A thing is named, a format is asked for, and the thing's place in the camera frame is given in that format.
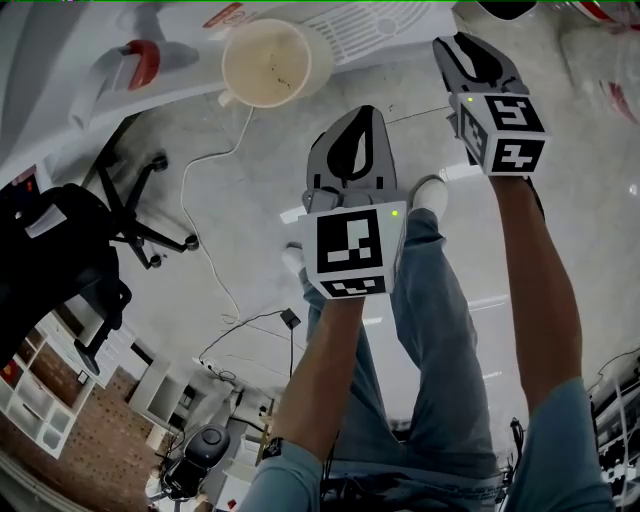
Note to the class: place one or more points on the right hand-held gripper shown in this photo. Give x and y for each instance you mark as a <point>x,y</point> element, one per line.
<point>505,135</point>

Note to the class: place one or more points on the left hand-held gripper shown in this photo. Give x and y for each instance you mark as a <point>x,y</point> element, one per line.
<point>350,245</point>

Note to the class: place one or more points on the person's right forearm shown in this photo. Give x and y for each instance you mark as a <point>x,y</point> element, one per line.
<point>540,300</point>

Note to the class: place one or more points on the person's left forearm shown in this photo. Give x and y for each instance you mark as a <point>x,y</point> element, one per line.
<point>320,370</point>

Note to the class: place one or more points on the grey waste bin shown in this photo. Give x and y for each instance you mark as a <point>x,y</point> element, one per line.
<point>505,7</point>

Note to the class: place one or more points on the person's white right shoe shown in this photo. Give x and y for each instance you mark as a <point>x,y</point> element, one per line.
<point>430,195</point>

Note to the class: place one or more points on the person's white shoe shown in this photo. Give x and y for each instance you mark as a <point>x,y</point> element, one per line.
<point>430,195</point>
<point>292,257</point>

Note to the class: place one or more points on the person's white left shoe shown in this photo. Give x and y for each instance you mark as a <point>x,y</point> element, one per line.
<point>292,257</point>

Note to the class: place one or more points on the cream mug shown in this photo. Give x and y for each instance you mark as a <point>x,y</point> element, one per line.
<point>270,60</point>

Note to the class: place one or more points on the cluster of clear plastic bottles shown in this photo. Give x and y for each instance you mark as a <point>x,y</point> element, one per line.
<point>610,50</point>

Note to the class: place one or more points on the person's blue jeans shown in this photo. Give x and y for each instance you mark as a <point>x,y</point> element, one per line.
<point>440,350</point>

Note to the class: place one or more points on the white power strip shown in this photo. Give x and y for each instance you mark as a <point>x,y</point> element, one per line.
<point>208,365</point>

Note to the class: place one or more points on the white low shelf unit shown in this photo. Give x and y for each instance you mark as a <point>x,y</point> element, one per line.
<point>160,395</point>

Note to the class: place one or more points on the black office chair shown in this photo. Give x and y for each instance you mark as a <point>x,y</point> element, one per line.
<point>60,270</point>

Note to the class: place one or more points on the black round-topped machine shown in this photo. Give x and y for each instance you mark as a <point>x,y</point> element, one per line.
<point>205,445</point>

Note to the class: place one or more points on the person's teal shirt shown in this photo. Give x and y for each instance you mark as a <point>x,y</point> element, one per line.
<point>560,450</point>

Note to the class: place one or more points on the white cubby shelf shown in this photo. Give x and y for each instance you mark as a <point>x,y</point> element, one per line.
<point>40,395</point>

